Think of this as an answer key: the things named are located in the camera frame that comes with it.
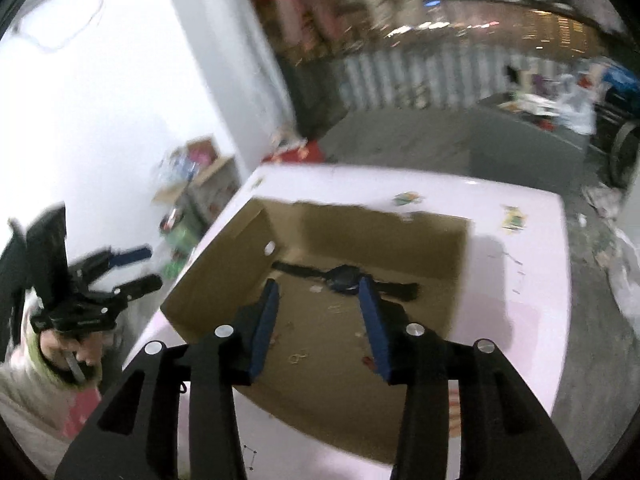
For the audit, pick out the large printed cardboard box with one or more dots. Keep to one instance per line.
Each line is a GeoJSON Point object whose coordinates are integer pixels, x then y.
{"type": "Point", "coordinates": [215, 180]}

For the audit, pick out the dark purple smartwatch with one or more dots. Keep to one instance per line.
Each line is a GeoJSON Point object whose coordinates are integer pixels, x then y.
{"type": "Point", "coordinates": [345, 280]}

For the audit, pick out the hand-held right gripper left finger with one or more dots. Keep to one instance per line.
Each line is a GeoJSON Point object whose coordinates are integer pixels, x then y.
{"type": "Point", "coordinates": [265, 330]}

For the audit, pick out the white flat box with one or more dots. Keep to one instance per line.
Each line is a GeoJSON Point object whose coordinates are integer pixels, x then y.
{"type": "Point", "coordinates": [530, 104]}

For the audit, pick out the person's left hand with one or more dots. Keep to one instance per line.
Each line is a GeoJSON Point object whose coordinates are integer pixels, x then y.
{"type": "Point", "coordinates": [87, 352]}

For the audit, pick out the small red charm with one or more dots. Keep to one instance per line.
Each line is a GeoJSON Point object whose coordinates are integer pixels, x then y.
{"type": "Point", "coordinates": [368, 361]}

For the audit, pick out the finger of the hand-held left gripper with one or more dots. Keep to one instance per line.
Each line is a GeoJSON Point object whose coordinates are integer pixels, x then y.
{"type": "Point", "coordinates": [142, 285]}
{"type": "Point", "coordinates": [132, 255]}

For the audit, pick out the wheelchair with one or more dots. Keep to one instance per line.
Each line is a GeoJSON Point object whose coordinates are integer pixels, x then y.
{"type": "Point", "coordinates": [620, 150]}

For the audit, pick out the metal balcony railing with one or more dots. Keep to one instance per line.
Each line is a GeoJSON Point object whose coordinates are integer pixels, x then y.
{"type": "Point", "coordinates": [400, 75]}

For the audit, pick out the shiny metal jar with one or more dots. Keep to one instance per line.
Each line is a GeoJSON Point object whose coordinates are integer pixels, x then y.
{"type": "Point", "coordinates": [170, 218]}

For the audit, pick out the person's fleece clothing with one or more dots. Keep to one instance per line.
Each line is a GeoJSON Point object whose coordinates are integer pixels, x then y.
{"type": "Point", "coordinates": [30, 410]}

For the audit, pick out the white plastic bag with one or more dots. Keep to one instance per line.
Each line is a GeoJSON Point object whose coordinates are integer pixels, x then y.
{"type": "Point", "coordinates": [577, 110]}

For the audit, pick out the green packet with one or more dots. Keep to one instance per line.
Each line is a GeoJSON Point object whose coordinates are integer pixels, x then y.
{"type": "Point", "coordinates": [182, 240]}

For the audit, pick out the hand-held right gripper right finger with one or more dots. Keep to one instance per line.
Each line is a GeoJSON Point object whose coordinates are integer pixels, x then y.
{"type": "Point", "coordinates": [375, 330]}

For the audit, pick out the blue bag pile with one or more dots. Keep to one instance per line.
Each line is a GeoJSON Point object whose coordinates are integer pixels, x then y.
{"type": "Point", "coordinates": [617, 77]}

